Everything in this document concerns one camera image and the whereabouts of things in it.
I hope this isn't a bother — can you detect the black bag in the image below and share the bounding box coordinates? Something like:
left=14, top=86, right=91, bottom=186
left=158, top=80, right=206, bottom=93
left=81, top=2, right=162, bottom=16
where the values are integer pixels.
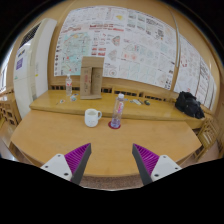
left=174, top=90, right=206, bottom=120

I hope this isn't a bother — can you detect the white flat remote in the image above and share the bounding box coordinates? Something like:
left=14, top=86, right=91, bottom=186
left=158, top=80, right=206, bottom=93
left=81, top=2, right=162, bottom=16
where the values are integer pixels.
left=130, top=98, right=143, bottom=106

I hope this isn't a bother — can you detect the clear plastic water bottle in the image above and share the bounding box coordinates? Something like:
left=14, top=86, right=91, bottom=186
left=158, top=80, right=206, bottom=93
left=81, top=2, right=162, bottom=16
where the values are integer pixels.
left=110, top=92, right=126, bottom=130

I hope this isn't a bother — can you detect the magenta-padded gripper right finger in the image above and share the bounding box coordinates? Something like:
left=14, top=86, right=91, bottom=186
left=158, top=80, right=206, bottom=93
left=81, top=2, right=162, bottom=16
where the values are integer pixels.
left=131, top=143, right=183, bottom=187

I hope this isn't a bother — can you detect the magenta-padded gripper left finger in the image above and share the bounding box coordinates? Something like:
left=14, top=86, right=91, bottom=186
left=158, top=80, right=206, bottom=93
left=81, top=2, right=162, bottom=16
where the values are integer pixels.
left=40, top=142, right=93, bottom=186

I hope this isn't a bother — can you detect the wooden chair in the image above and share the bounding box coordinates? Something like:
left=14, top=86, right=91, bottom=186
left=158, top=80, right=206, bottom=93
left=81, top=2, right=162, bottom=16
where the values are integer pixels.
left=0, top=86, right=23, bottom=134
left=194, top=113, right=224, bottom=162

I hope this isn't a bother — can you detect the white ceramic mug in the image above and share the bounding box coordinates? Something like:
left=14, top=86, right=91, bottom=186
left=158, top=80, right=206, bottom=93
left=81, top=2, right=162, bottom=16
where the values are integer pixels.
left=83, top=108, right=103, bottom=129

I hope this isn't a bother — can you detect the brown cardboard box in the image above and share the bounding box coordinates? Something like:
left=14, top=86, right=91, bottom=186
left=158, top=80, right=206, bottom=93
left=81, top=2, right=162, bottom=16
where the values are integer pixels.
left=78, top=55, right=106, bottom=101

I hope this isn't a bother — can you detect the white standing air conditioner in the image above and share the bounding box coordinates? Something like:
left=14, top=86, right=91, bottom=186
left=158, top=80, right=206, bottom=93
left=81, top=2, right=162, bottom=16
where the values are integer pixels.
left=12, top=17, right=58, bottom=120

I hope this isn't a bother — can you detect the narrow printed wall poster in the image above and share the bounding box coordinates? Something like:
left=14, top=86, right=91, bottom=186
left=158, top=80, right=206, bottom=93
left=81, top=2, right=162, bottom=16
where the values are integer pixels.
left=172, top=34, right=218, bottom=112

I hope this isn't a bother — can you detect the large printed wall poster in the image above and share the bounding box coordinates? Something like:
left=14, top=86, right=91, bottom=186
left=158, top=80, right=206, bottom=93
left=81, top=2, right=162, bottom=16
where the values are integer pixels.
left=53, top=5, right=181, bottom=92

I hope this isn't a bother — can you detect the small red-labelled plastic bottle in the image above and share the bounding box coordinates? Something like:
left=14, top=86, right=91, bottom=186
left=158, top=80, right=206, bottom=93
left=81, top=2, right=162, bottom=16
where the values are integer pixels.
left=65, top=73, right=74, bottom=98

